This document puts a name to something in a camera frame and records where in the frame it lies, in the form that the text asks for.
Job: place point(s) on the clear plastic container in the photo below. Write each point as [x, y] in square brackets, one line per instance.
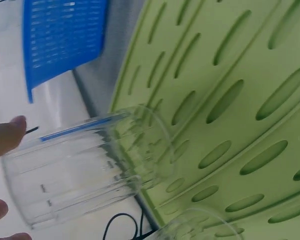
[187, 228]

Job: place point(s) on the person's left hand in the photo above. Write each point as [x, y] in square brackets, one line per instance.
[2, 138]

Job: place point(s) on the green slotted plastic basket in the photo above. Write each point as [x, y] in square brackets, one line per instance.
[245, 130]

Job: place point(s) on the blue perforated plastic basket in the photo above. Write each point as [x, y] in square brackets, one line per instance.
[52, 76]

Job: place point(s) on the clear plastic ribbed cup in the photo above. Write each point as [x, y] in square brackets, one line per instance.
[72, 165]

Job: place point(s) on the person's left thumb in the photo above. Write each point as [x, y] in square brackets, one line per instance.
[7, 136]

